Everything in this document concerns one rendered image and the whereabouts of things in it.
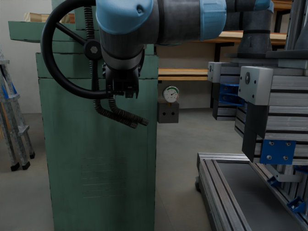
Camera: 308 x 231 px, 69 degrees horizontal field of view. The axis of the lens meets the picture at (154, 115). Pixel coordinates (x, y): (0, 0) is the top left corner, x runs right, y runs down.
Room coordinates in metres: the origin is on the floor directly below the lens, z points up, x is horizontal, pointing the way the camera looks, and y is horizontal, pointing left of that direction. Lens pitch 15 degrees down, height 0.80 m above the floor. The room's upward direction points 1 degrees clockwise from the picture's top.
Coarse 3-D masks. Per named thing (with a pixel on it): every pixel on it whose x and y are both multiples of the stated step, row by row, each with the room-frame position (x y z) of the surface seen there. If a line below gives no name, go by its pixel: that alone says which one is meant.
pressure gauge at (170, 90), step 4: (164, 88) 0.85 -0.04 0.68; (168, 88) 0.83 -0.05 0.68; (172, 88) 0.83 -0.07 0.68; (176, 88) 0.83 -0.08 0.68; (164, 92) 0.82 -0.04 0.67; (168, 92) 0.83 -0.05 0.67; (172, 92) 0.83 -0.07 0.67; (176, 92) 0.83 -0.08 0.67; (164, 96) 0.82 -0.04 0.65; (168, 96) 0.83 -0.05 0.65; (172, 96) 0.83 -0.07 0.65; (176, 96) 0.83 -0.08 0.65; (168, 100) 0.83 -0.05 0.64; (172, 100) 0.83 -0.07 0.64; (176, 100) 0.83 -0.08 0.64; (168, 104) 0.85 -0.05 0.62
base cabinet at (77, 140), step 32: (64, 96) 0.83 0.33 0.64; (64, 128) 0.82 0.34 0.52; (96, 128) 0.84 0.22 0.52; (128, 128) 0.86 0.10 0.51; (64, 160) 0.82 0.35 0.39; (96, 160) 0.84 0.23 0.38; (128, 160) 0.86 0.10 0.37; (64, 192) 0.82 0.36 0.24; (96, 192) 0.84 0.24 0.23; (128, 192) 0.86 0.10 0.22; (64, 224) 0.82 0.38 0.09; (96, 224) 0.84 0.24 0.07; (128, 224) 0.87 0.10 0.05
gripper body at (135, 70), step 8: (104, 64) 0.51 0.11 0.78; (112, 72) 0.49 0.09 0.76; (120, 72) 0.45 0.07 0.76; (128, 72) 0.43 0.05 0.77; (136, 72) 0.50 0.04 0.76; (112, 80) 0.48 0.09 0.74; (120, 80) 0.43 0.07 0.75; (128, 80) 0.43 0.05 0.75; (136, 80) 0.49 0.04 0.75; (112, 88) 0.47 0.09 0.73; (120, 88) 0.47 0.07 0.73; (128, 88) 0.49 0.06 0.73; (136, 88) 0.48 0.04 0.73; (128, 96) 0.52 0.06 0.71; (136, 96) 0.51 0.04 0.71
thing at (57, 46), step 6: (54, 42) 0.83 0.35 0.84; (60, 42) 0.83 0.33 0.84; (66, 42) 0.83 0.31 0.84; (72, 42) 0.84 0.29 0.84; (54, 48) 0.83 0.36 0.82; (60, 48) 0.83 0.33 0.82; (66, 48) 0.83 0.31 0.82; (72, 48) 0.84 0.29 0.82; (78, 48) 0.84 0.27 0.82; (150, 48) 0.88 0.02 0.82; (150, 54) 0.88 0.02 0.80
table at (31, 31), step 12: (12, 24) 0.81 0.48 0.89; (24, 24) 0.81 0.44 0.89; (36, 24) 0.82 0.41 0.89; (72, 24) 0.84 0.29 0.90; (12, 36) 0.80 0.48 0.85; (24, 36) 0.81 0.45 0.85; (36, 36) 0.82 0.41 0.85; (60, 36) 0.83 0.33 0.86; (84, 36) 0.75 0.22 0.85; (96, 36) 0.76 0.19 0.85
